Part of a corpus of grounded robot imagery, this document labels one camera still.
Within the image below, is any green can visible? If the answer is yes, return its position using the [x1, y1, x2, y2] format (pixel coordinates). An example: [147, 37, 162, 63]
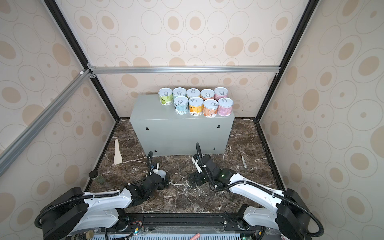
[153, 169, 167, 180]
[159, 88, 174, 106]

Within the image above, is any pink marker pen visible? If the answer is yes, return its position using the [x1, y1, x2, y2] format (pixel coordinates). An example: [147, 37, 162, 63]
[190, 233, 201, 240]

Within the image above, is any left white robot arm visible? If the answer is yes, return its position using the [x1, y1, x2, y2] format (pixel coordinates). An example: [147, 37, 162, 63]
[34, 170, 169, 240]

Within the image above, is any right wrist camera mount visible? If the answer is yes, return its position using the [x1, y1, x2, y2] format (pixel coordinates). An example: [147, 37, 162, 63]
[192, 158, 203, 174]

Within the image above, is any horizontal aluminium rail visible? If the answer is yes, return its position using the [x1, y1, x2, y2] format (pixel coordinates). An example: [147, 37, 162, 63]
[91, 66, 280, 74]

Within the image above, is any brown orange can front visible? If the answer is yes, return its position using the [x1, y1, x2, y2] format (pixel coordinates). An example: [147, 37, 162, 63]
[203, 99, 219, 118]

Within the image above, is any wooden spatula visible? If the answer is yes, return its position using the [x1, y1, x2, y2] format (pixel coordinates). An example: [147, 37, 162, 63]
[114, 139, 123, 165]

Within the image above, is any grey metal cabinet box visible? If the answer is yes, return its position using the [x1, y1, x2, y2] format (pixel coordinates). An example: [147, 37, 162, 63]
[130, 95, 235, 157]

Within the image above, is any small dark glass bottle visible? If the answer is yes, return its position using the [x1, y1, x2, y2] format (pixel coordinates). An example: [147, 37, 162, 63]
[89, 170, 106, 184]

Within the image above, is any brown orange can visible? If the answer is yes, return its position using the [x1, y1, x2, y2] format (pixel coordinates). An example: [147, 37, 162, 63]
[200, 89, 215, 101]
[203, 99, 219, 118]

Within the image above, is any white handled fork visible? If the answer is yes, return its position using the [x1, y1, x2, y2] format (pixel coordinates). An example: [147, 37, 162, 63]
[241, 156, 247, 169]

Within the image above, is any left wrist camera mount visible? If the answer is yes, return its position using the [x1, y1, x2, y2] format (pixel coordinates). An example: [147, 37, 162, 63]
[151, 163, 160, 171]

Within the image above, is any yellow can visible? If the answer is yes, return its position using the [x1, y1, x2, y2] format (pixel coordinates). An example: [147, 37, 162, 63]
[186, 88, 201, 99]
[189, 97, 204, 116]

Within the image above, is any teal can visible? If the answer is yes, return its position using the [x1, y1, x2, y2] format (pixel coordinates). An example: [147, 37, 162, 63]
[173, 87, 187, 99]
[174, 96, 189, 115]

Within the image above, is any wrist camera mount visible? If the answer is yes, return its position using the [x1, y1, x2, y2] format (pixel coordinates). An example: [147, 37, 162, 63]
[192, 158, 203, 174]
[151, 163, 160, 171]

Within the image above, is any left diagonal aluminium rail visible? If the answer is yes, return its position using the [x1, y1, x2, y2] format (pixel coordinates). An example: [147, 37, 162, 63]
[1, 69, 91, 175]

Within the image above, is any black base frame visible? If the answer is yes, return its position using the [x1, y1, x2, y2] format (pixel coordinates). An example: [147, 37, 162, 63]
[53, 212, 313, 240]

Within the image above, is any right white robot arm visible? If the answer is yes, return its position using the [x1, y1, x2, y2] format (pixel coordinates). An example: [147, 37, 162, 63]
[189, 154, 325, 240]

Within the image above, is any pink can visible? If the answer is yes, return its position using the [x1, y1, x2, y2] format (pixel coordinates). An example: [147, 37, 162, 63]
[214, 87, 229, 101]
[218, 98, 234, 117]

